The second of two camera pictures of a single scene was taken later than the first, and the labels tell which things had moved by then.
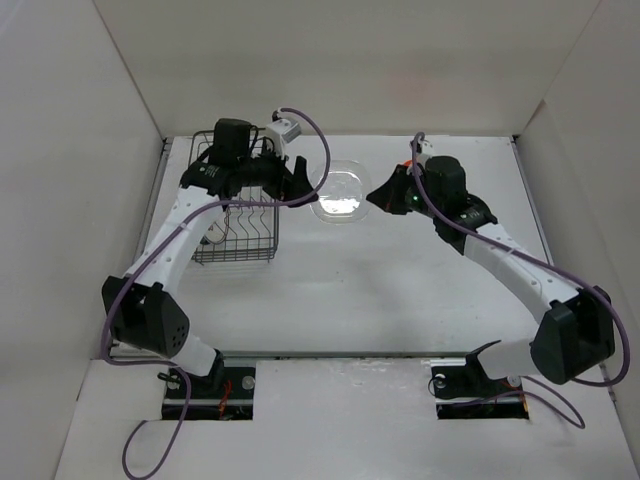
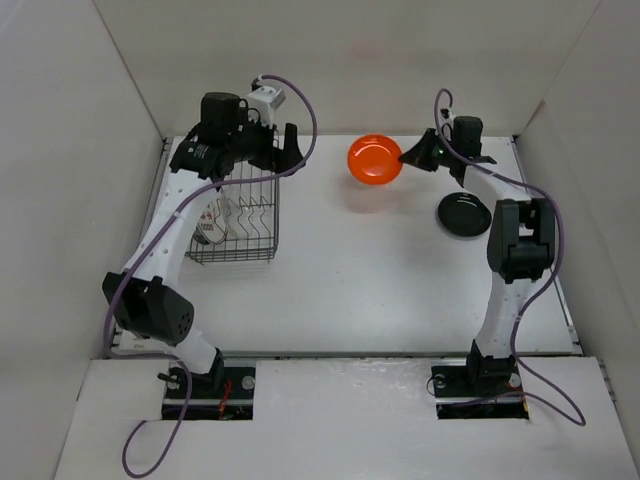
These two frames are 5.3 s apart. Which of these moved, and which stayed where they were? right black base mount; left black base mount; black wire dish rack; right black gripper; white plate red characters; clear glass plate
Moved: clear glass plate; right black gripper
Stayed: right black base mount; black wire dish rack; left black base mount; white plate red characters
